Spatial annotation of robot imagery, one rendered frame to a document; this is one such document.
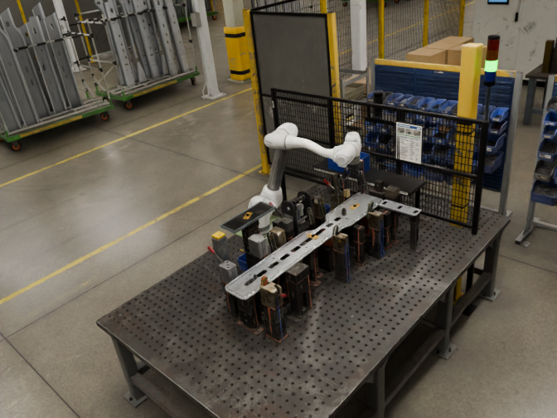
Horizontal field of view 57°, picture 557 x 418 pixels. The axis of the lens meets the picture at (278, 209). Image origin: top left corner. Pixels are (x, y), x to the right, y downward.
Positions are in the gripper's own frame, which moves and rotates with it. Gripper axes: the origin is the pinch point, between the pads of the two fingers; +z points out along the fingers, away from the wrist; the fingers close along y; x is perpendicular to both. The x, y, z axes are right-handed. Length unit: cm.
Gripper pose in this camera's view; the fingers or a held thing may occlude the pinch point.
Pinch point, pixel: (354, 189)
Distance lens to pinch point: 353.8
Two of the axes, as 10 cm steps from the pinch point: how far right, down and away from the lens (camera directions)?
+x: 6.7, -4.2, 6.1
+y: 7.3, 2.7, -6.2
